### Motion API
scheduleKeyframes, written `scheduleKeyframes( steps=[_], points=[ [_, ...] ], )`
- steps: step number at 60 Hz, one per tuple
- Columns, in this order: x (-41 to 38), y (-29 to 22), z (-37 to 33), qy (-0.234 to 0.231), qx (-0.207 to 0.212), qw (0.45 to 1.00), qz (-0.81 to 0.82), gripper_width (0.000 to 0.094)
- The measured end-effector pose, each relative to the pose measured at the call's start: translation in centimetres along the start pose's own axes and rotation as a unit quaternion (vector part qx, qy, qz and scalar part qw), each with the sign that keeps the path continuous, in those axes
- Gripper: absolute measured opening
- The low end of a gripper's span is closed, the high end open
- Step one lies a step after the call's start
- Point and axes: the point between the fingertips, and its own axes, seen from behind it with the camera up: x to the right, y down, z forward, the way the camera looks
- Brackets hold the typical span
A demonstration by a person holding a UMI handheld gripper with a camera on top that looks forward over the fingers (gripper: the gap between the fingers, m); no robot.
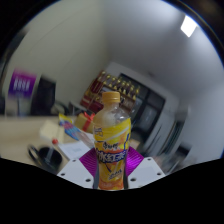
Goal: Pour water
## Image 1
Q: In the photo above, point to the yellow gift box, red ribbon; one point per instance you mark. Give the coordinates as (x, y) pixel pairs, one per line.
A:
(83, 123)

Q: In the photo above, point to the white stirrer with red ball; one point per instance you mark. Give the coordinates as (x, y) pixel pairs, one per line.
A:
(54, 141)

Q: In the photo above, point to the white book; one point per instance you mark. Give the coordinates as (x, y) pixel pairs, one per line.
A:
(76, 150)

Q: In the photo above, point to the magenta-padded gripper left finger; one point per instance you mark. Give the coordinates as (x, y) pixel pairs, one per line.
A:
(75, 173)

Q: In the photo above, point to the black office chair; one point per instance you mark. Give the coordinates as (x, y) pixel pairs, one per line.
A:
(43, 96)

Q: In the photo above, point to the purple sign board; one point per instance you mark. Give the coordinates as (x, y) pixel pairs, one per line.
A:
(22, 83)

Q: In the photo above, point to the yellow-labelled orange-capped drink bottle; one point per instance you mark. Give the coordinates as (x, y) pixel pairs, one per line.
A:
(111, 140)

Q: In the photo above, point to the blue booklet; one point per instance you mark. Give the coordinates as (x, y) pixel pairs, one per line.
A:
(70, 128)

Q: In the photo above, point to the black mug with coloured dots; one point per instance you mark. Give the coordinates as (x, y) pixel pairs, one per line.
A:
(51, 160)

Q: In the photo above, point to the ceiling light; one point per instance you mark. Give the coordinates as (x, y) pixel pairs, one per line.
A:
(188, 26)

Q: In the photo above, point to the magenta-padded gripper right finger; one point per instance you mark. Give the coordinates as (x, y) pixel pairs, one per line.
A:
(146, 170)

